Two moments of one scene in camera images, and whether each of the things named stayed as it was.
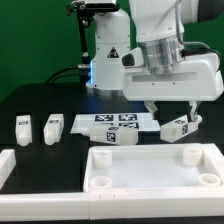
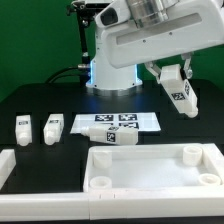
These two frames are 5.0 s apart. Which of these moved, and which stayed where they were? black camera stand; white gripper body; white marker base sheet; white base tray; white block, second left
Moved: white gripper body
Stayed: white base tray; white block, second left; black camera stand; white marker base sheet
